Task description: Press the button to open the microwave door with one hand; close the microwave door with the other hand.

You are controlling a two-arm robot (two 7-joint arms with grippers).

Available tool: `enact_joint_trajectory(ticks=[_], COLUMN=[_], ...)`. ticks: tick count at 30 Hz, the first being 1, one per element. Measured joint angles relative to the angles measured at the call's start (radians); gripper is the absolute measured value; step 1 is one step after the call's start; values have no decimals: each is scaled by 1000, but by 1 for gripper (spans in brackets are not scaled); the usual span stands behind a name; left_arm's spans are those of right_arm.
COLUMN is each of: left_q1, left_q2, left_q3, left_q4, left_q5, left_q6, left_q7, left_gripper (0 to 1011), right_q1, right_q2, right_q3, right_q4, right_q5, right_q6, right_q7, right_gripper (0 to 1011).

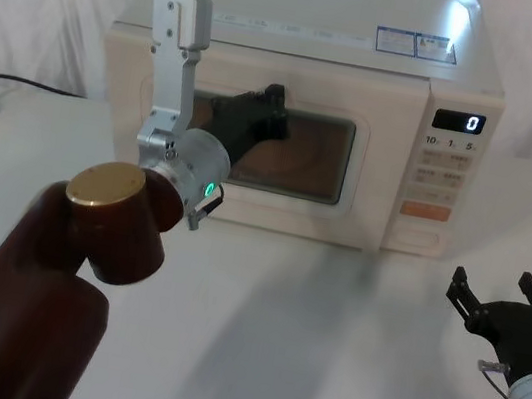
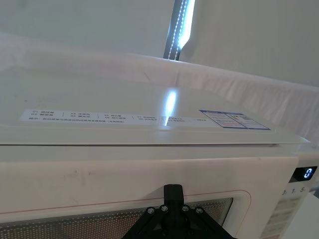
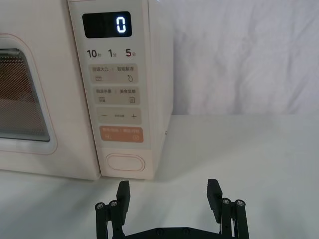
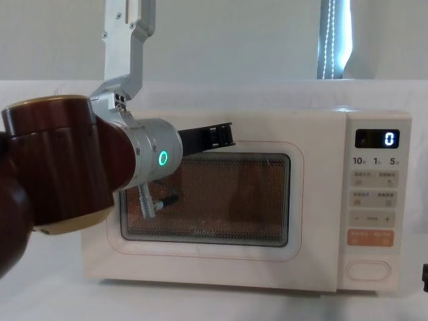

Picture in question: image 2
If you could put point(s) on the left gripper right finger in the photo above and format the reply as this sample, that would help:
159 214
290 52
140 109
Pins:
194 221

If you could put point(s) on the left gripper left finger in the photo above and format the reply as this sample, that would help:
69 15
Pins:
154 221

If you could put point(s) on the cream microwave oven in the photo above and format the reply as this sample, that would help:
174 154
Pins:
99 161

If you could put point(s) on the oven control panel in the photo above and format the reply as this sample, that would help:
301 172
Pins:
286 206

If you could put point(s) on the white curtain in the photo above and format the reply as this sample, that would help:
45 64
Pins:
74 22

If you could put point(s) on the grey striped post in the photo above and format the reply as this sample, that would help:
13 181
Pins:
174 32

